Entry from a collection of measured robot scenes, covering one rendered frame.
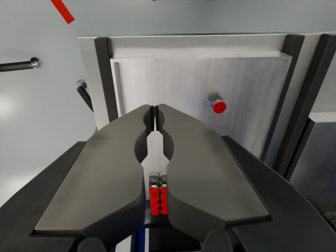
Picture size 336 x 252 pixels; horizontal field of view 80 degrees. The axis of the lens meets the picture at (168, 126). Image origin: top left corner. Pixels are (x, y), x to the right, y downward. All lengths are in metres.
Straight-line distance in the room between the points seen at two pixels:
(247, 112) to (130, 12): 0.93
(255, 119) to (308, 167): 0.20
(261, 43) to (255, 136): 0.18
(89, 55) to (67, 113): 1.15
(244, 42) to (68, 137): 1.40
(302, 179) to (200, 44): 0.41
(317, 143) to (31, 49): 1.34
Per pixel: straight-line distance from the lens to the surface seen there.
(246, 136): 0.43
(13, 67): 1.36
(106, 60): 0.32
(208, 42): 0.34
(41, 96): 1.48
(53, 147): 1.68
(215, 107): 0.32
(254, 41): 0.36
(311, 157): 0.55
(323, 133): 0.52
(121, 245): 0.51
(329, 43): 0.40
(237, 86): 0.37
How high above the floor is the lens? 1.20
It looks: 58 degrees down
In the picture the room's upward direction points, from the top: 173 degrees clockwise
